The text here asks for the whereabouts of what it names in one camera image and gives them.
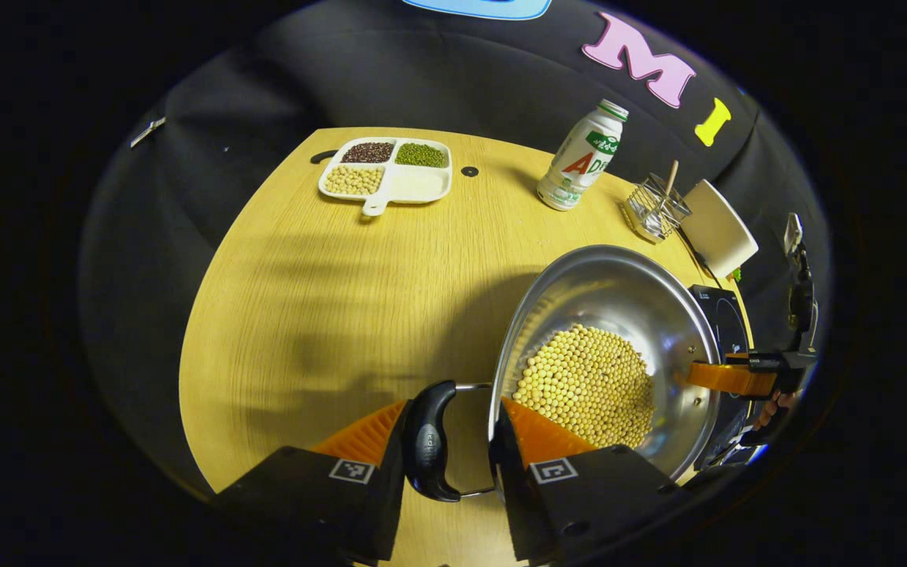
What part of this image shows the black induction cooktop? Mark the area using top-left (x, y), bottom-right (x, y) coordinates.
top-left (688, 285), bottom-right (755, 472)

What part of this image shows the white drink bottle green label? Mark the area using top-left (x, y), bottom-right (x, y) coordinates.
top-left (536, 98), bottom-right (630, 212)

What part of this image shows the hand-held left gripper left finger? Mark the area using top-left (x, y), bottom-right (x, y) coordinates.
top-left (213, 398), bottom-right (411, 564)

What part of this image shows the black toaster cable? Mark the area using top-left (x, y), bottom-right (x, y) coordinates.
top-left (678, 228), bottom-right (726, 289)

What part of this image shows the white cloth clip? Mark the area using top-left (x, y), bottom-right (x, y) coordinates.
top-left (129, 117), bottom-right (167, 149)

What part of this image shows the pile of yellow soybeans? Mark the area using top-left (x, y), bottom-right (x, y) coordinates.
top-left (513, 324), bottom-right (657, 450)

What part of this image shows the wire mesh utensil basket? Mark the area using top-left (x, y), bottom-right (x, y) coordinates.
top-left (623, 175), bottom-right (693, 243)

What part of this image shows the white toaster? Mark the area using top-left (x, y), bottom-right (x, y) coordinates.
top-left (682, 179), bottom-right (760, 278)

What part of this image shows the white divided tray of beans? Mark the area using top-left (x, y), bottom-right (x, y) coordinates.
top-left (318, 137), bottom-right (453, 217)

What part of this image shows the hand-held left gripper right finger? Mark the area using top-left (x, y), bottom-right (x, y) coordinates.
top-left (489, 396), bottom-right (690, 566)

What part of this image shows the steel pot with black handles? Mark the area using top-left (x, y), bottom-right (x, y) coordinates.
top-left (402, 244), bottom-right (722, 505)

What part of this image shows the wooden stick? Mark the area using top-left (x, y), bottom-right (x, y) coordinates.
top-left (658, 160), bottom-right (679, 209)

